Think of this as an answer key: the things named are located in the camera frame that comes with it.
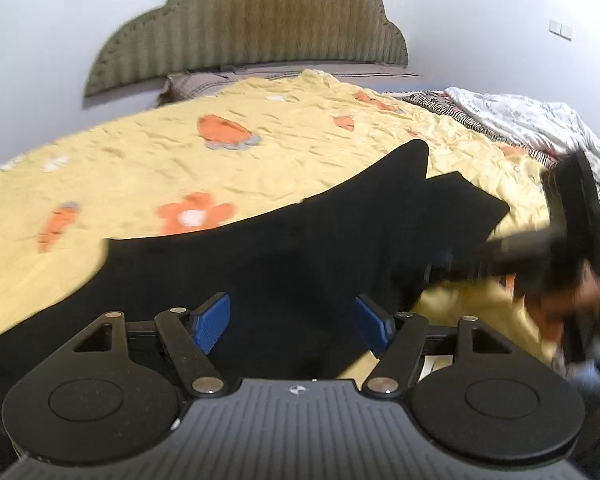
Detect black pants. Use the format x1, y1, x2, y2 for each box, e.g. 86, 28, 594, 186
0, 140, 509, 472

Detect patterned blanket pile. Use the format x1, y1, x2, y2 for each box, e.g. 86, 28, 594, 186
401, 87, 600, 201

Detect olive padded headboard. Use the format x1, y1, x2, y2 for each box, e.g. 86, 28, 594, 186
84, 0, 408, 98

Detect person's right hand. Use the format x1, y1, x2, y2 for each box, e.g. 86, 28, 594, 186
524, 263, 600, 342

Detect striped pillow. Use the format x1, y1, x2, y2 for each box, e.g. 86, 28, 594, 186
159, 62, 422, 105

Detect white wall switch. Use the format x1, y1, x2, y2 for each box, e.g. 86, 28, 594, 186
548, 20, 572, 41

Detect yellow bedsheet with orange prints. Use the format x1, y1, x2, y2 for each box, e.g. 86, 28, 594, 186
0, 70, 556, 362

